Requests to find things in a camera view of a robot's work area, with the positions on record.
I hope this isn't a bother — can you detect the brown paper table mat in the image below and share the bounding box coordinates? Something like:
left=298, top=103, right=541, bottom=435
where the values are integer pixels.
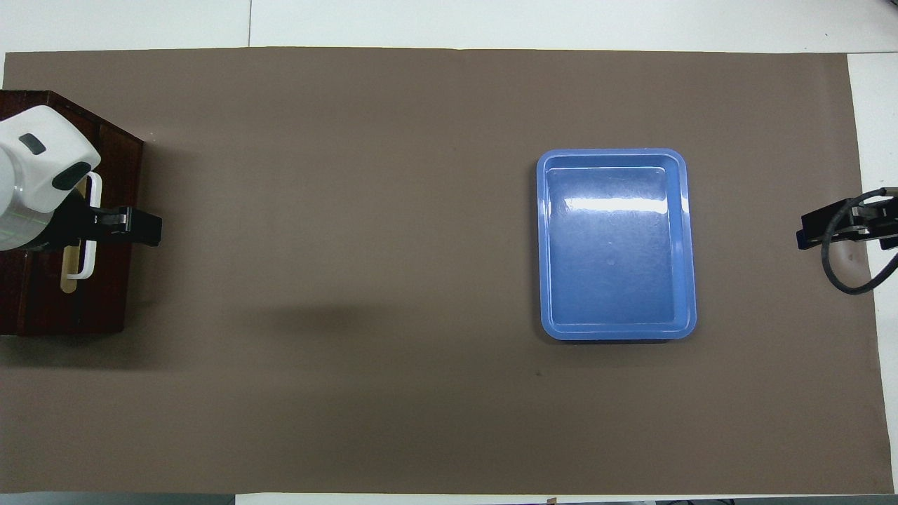
left=0, top=47, right=896, bottom=496

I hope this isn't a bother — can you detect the dark wooden cabinet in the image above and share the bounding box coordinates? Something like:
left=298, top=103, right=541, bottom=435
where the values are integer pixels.
left=0, top=90, right=145, bottom=337

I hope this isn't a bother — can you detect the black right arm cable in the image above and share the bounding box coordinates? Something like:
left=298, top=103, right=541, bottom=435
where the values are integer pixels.
left=822, top=187, right=898, bottom=296

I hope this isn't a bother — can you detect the blue plastic tray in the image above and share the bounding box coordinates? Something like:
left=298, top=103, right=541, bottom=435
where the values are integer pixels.
left=536, top=148, right=698, bottom=342

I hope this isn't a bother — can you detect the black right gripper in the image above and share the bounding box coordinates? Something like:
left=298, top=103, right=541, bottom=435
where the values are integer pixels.
left=796, top=198, right=898, bottom=252

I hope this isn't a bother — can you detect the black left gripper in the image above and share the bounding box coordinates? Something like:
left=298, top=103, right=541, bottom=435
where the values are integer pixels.
left=28, top=186, right=164, bottom=252

